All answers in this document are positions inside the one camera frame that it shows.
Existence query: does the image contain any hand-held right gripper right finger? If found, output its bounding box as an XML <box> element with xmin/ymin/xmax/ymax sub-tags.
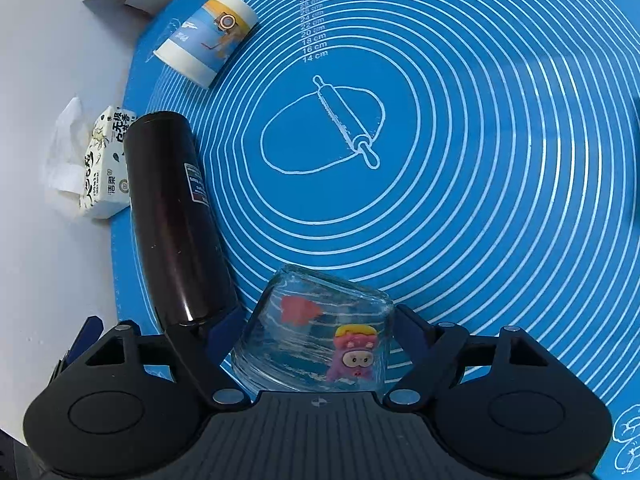
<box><xmin>381</xmin><ymin>304</ymin><xmax>549</xmax><ymax>407</ymax></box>

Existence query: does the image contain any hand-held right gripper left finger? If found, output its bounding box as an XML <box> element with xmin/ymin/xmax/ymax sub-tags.
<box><xmin>82</xmin><ymin>306</ymin><xmax>252</xmax><ymax>409</ymax></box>

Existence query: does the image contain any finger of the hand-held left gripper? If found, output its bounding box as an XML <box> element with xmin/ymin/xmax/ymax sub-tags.
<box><xmin>58</xmin><ymin>315</ymin><xmax>104</xmax><ymax>377</ymax></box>

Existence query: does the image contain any clear glass cup pig print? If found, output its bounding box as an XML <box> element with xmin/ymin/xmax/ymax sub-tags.
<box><xmin>230</xmin><ymin>263</ymin><xmax>396</xmax><ymax>396</ymax></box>

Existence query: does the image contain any dark brown tumbler cup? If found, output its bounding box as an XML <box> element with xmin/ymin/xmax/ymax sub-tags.
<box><xmin>122</xmin><ymin>112</ymin><xmax>241</xmax><ymax>327</ymax></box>

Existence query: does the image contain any white blue paper cup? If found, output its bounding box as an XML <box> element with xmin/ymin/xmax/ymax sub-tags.
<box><xmin>154</xmin><ymin>0</ymin><xmax>260</xmax><ymax>91</ymax></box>

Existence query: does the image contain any blue round silicone baking mat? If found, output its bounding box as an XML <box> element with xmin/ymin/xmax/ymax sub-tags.
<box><xmin>107</xmin><ymin>0</ymin><xmax>640</xmax><ymax>480</ymax></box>

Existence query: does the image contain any white tissue pack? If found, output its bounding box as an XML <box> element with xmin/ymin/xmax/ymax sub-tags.
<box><xmin>44</xmin><ymin>96</ymin><xmax>138</xmax><ymax>221</ymax></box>

